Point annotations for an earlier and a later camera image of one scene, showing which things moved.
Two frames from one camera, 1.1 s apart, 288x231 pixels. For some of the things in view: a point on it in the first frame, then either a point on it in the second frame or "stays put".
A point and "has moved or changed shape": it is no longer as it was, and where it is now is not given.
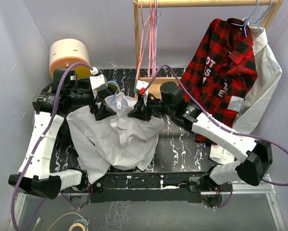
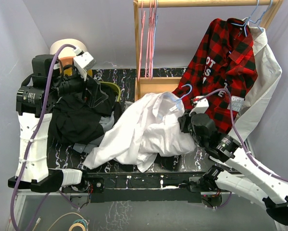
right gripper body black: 156,107 → 186,124
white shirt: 119,142 has moved or changed shape
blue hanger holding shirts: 244,24 stays put
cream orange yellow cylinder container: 65,52 stays put
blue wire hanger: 114,100 → 187,94
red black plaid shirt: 222,70 stays put
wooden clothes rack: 142,84 stays put
